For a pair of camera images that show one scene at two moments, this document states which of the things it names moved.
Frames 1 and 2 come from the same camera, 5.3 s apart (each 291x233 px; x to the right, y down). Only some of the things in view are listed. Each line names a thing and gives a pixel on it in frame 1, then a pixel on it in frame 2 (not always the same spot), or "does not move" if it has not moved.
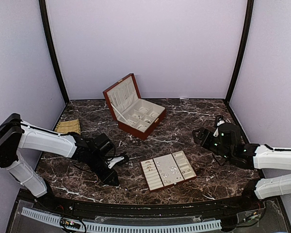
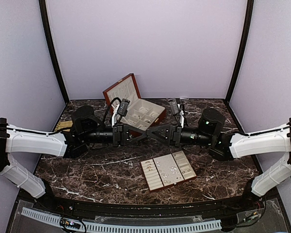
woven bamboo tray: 68,125 does not move
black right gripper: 203,131 to 173,134
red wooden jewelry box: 127,108 does not move
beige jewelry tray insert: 167,170 does not move
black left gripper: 106,179 to 121,132
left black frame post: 43,8 does not move
